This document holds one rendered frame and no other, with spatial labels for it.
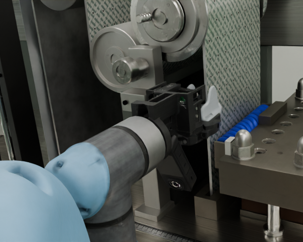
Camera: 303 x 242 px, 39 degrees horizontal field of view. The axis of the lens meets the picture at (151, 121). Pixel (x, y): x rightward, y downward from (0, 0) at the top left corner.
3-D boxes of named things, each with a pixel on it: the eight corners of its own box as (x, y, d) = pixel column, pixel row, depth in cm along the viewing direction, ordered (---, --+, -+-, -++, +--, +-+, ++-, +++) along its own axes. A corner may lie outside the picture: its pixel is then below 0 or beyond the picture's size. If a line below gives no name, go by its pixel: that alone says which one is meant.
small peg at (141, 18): (143, 21, 66) (137, 25, 67) (153, 19, 68) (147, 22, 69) (140, 13, 66) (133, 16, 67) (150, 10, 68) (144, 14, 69)
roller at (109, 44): (94, 89, 83) (85, 27, 79) (164, 60, 103) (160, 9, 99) (144, 94, 77) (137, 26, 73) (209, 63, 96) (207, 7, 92)
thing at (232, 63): (207, 150, 74) (202, 43, 68) (258, 108, 92) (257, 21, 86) (210, 150, 74) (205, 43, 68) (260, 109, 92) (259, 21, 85)
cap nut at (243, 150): (228, 158, 68) (227, 132, 67) (237, 150, 71) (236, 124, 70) (249, 162, 66) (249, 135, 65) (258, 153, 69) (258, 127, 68)
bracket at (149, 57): (133, 217, 79) (113, 52, 68) (153, 200, 84) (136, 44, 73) (156, 224, 76) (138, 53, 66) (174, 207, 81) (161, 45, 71)
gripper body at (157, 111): (209, 83, 63) (165, 108, 53) (212, 137, 65) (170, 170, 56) (165, 79, 67) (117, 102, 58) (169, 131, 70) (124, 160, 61)
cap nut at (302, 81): (292, 99, 93) (292, 79, 92) (297, 94, 96) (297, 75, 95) (309, 100, 91) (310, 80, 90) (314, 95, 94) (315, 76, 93)
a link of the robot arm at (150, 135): (152, 186, 53) (102, 173, 58) (171, 170, 57) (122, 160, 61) (146, 129, 51) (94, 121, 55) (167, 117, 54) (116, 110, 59)
